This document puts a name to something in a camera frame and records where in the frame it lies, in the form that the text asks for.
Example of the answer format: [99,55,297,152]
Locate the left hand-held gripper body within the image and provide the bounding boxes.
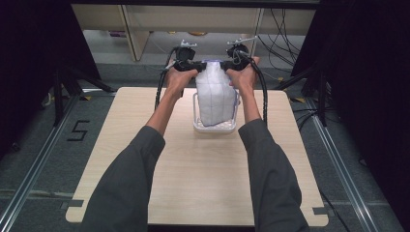
[173,39,198,73]

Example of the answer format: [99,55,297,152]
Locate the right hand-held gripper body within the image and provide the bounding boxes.
[226,35,259,70]

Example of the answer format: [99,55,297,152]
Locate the white cloth with purple edging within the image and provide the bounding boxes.
[194,59,240,128]

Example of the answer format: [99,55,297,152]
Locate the white plastic rack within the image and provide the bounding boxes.
[192,91,242,134]

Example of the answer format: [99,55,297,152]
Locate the person's right hand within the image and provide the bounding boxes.
[225,56,262,95]

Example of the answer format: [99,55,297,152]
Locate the person's left hand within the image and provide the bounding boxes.
[165,68,198,98]

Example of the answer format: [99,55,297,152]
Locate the light wooden desk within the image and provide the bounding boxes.
[71,4,317,64]

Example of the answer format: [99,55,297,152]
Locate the black metal stand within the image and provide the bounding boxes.
[52,64,118,128]
[274,63,331,128]

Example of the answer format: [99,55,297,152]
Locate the black curtain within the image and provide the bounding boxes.
[0,0,102,160]
[289,0,410,223]

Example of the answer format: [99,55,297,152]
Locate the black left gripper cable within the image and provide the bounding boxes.
[154,47,179,111]

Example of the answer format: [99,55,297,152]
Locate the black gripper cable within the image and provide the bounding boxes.
[154,47,179,111]
[236,51,269,128]

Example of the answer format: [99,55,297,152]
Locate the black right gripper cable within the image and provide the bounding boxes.
[236,51,269,128]

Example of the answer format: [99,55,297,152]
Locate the bundle of black cables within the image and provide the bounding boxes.
[256,8,308,74]

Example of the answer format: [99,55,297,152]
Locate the black floor cables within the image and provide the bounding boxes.
[290,106,324,131]

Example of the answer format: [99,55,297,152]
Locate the aluminium floor rail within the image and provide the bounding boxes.
[305,97,379,232]
[0,95,80,232]

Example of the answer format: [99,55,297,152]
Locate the black floor cable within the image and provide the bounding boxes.
[318,188,353,232]

